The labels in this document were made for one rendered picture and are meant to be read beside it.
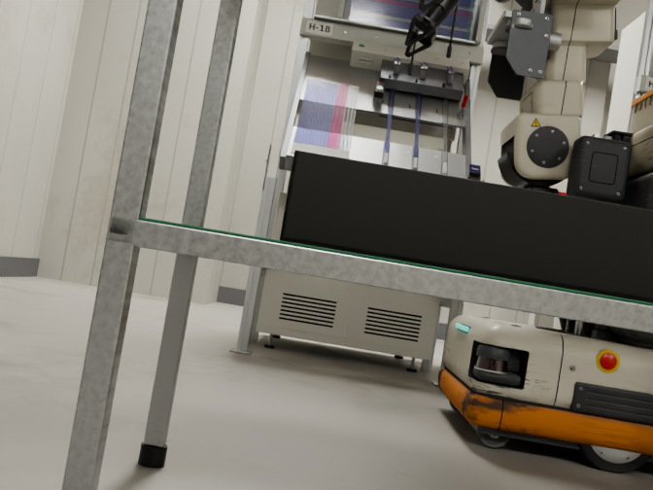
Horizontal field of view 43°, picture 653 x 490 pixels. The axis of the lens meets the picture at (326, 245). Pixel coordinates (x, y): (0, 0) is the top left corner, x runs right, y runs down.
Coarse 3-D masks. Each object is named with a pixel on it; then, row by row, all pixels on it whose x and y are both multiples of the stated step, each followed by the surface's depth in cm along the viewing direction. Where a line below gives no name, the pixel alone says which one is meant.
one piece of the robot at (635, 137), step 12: (612, 132) 210; (624, 132) 210; (636, 132) 207; (648, 132) 197; (636, 144) 205; (648, 144) 196; (636, 156) 202; (648, 156) 194; (636, 168) 202; (648, 168) 195; (636, 180) 200; (648, 180) 192; (636, 192) 198; (648, 192) 191; (624, 204) 206; (636, 204) 197; (648, 204) 190; (564, 324) 225; (576, 324) 210; (588, 324) 209; (600, 336) 202; (612, 336) 202; (624, 336) 196; (636, 336) 189; (648, 336) 188
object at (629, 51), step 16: (640, 16) 377; (624, 32) 397; (640, 32) 374; (624, 48) 393; (624, 64) 389; (624, 80) 385; (624, 96) 381; (624, 112) 378; (608, 128) 396; (624, 128) 374
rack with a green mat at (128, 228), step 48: (240, 0) 127; (144, 48) 84; (144, 96) 84; (144, 144) 84; (144, 192) 84; (192, 192) 125; (144, 240) 83; (192, 240) 83; (240, 240) 83; (192, 288) 128; (384, 288) 83; (432, 288) 83; (480, 288) 83; (528, 288) 83; (96, 336) 83; (96, 384) 83; (96, 432) 82; (96, 480) 84
